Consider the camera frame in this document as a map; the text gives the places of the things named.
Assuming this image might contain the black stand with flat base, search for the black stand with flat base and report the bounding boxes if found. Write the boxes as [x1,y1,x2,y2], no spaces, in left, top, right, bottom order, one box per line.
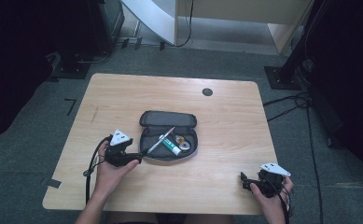
[45,50,110,80]

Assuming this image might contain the silver pen with pink grip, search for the silver pen with pink grip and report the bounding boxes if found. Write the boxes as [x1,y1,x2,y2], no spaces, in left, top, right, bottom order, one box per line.
[147,126,176,155]

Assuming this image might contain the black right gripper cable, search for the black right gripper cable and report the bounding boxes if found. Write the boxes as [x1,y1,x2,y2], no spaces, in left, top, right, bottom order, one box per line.
[270,176,293,224]

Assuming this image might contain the green glue stick white cap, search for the green glue stick white cap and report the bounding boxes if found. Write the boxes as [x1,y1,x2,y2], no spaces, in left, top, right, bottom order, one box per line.
[158,133,183,157]

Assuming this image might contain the long black floor cable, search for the long black floor cable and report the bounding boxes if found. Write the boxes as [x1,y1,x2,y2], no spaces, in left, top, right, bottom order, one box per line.
[305,105,325,224]

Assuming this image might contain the dark curtain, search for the dark curtain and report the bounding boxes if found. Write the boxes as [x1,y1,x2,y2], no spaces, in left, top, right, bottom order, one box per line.
[303,0,363,194]
[0,0,91,147]

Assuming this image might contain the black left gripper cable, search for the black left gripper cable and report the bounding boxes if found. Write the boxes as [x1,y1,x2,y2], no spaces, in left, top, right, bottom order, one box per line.
[82,135,112,205]

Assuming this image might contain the black zip pencil case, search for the black zip pencil case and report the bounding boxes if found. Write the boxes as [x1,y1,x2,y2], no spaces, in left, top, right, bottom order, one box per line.
[138,110,200,162]

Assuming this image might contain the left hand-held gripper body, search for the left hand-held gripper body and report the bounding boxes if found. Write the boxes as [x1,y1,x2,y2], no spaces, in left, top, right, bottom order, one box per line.
[104,129,141,168]

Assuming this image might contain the black equipment box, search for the black equipment box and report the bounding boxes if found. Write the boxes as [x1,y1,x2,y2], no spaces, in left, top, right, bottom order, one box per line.
[88,0,126,54]

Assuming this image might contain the person's right hand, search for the person's right hand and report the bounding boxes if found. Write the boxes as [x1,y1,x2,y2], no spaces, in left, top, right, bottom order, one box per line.
[250,176,294,217]

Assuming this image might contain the black floor cables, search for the black floor cables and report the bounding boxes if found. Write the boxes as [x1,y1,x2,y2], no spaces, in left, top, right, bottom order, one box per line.
[262,91,314,122]

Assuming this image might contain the black hanging cable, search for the black hanging cable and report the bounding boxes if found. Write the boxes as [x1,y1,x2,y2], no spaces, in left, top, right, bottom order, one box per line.
[175,0,196,49]

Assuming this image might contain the black post with square base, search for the black post with square base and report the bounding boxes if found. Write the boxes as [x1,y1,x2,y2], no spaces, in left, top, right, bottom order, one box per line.
[264,0,327,91]

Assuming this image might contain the black floor tape corner mark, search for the black floor tape corner mark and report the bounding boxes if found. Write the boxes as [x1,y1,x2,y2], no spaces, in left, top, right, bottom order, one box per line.
[63,98,77,117]

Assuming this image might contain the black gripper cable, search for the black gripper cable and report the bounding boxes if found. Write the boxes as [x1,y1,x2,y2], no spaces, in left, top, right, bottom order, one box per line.
[82,135,112,205]
[270,176,293,224]

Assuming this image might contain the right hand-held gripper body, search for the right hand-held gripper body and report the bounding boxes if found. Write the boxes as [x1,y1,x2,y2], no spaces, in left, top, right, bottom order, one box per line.
[257,161,291,199]

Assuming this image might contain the beige wooden cabinet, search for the beige wooden cabinet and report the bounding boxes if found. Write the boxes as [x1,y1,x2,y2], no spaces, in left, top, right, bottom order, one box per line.
[175,0,314,54]

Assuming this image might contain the white curved panel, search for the white curved panel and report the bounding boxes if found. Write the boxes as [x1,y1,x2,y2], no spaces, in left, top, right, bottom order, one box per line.
[120,0,179,47]

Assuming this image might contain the person's left hand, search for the person's left hand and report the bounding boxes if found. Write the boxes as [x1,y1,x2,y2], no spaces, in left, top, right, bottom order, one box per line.
[94,140,141,199]

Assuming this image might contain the black tape piece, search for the black tape piece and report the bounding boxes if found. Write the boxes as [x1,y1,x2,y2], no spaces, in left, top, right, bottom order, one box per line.
[46,178,63,189]

